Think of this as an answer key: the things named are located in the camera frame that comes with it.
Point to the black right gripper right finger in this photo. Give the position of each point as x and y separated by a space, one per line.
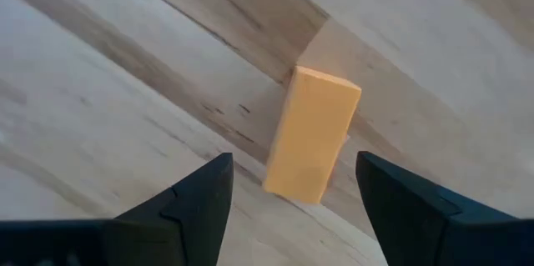
438 232

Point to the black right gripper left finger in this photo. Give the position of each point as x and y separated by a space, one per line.
146 237

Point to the long orange block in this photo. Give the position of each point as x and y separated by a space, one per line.
310 132

